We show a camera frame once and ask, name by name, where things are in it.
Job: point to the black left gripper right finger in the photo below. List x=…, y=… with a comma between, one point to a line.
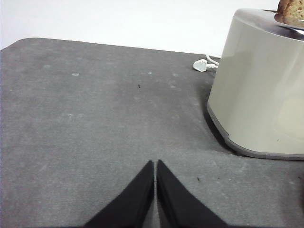
x=180, y=204

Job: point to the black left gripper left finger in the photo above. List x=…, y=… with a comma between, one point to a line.
x=133, y=204

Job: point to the cream toaster with chrome top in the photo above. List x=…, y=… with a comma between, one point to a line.
x=256, y=99

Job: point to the toasted bread slice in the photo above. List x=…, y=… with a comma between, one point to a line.
x=292, y=10

